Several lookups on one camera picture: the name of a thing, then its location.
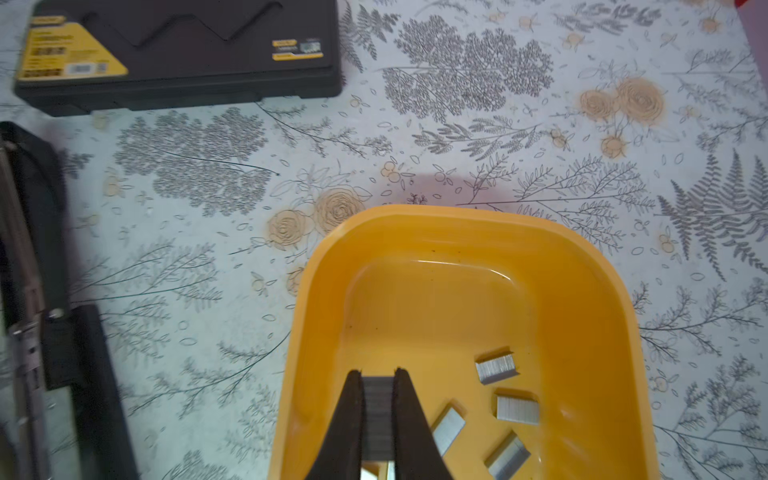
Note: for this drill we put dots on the yellow plastic tray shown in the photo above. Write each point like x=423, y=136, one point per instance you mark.
x=435, y=289

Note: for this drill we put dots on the black flat tool case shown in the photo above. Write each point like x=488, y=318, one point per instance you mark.
x=83, y=56

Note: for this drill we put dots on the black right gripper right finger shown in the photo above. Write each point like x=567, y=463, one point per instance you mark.
x=416, y=455

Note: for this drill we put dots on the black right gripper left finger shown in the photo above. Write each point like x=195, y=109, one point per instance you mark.
x=340, y=454

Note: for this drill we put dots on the silver staple strip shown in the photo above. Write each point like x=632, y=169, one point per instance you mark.
x=495, y=369
x=377, y=425
x=447, y=428
x=517, y=410
x=508, y=457

